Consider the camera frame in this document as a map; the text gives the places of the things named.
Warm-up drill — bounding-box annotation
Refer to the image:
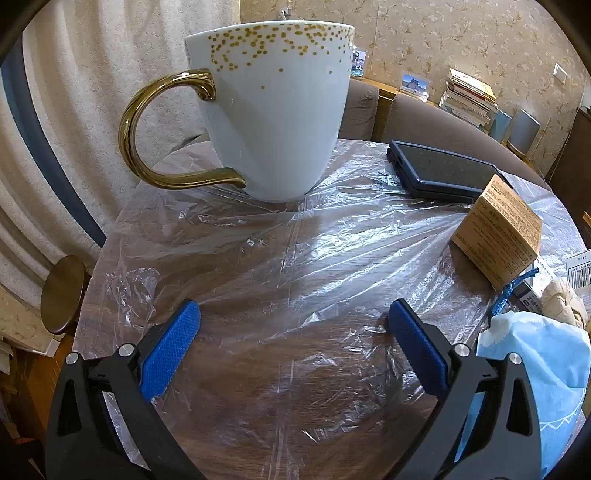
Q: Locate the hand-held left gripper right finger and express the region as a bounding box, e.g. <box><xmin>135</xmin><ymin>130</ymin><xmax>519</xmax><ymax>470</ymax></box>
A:
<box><xmin>387</xmin><ymin>298</ymin><xmax>543</xmax><ymax>480</ymax></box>

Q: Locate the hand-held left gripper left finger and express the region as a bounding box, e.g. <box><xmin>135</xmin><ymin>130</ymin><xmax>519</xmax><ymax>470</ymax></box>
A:
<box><xmin>46</xmin><ymin>299</ymin><xmax>208</xmax><ymax>480</ymax></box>

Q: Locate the light blue cloth bag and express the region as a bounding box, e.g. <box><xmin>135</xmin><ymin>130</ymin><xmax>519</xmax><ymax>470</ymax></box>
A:
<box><xmin>455</xmin><ymin>310</ymin><xmax>585</xmax><ymax>480</ymax></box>

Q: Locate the round wooden stool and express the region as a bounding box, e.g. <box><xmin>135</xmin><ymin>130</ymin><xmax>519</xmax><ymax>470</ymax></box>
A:
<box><xmin>41</xmin><ymin>255</ymin><xmax>90</xmax><ymax>335</ymax></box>

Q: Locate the clear plastic table cover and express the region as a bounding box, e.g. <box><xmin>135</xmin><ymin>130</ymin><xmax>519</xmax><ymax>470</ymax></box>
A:
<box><xmin>74</xmin><ymin>138</ymin><xmax>587</xmax><ymax>480</ymax></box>

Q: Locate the brown cardboard box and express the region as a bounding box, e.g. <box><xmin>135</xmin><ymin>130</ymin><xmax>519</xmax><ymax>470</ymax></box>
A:
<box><xmin>450</xmin><ymin>174</ymin><xmax>542</xmax><ymax>291</ymax></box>

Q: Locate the stack of papers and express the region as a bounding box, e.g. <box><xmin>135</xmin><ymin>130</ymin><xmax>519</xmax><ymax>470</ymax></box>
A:
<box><xmin>0</xmin><ymin>332</ymin><xmax>55</xmax><ymax>393</ymax></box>

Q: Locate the crumpled beige paper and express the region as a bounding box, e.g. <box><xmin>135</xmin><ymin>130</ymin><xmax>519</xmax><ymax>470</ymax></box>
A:
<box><xmin>540</xmin><ymin>277</ymin><xmax>589</xmax><ymax>328</ymax></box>

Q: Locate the white box with barcode label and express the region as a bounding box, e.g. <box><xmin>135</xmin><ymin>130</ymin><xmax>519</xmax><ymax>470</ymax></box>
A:
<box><xmin>512</xmin><ymin>251</ymin><xmax>591</xmax><ymax>315</ymax></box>

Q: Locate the dark blue tablet case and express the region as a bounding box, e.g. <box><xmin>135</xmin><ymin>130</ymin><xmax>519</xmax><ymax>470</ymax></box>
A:
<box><xmin>387</xmin><ymin>140</ymin><xmax>513</xmax><ymax>201</ymax></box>

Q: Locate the brown sofa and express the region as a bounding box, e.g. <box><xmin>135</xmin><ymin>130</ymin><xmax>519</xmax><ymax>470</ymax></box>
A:
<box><xmin>339</xmin><ymin>78</ymin><xmax>555</xmax><ymax>190</ymax></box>

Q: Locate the large grey-blue speaker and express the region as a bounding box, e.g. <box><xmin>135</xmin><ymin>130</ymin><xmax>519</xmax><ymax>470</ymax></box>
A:
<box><xmin>508</xmin><ymin>109</ymin><xmax>542</xmax><ymax>155</ymax></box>

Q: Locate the stack of books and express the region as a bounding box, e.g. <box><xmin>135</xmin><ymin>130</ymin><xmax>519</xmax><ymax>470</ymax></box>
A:
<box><xmin>438</xmin><ymin>68</ymin><xmax>499</xmax><ymax>127</ymax></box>

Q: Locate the dark wooden cabinet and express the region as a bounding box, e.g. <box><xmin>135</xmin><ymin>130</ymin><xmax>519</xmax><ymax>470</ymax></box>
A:
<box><xmin>549</xmin><ymin>105</ymin><xmax>591</xmax><ymax>217</ymax></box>

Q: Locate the wooden ledge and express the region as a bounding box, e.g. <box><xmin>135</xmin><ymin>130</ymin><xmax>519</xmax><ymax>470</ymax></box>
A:
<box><xmin>358</xmin><ymin>76</ymin><xmax>444</xmax><ymax>109</ymax></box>

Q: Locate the beige patterned curtain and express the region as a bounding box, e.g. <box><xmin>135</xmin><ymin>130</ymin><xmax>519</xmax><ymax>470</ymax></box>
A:
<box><xmin>0</xmin><ymin>0</ymin><xmax>241</xmax><ymax>282</ymax></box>

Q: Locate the blue tasselled cord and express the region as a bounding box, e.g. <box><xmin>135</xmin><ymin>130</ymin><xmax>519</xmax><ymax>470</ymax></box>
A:
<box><xmin>489</xmin><ymin>268</ymin><xmax>540</xmax><ymax>319</ymax></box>

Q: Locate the white mug with gold handle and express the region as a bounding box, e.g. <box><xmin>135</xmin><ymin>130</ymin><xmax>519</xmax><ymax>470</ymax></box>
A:
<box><xmin>118</xmin><ymin>21</ymin><xmax>356</xmax><ymax>202</ymax></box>

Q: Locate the building photo frame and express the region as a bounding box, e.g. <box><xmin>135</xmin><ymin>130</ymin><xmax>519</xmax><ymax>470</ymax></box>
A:
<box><xmin>400</xmin><ymin>71</ymin><xmax>432</xmax><ymax>100</ymax></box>

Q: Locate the portrait photo frame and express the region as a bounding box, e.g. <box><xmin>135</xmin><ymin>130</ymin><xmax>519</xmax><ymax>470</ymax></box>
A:
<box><xmin>349</xmin><ymin>46</ymin><xmax>368</xmax><ymax>77</ymax></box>

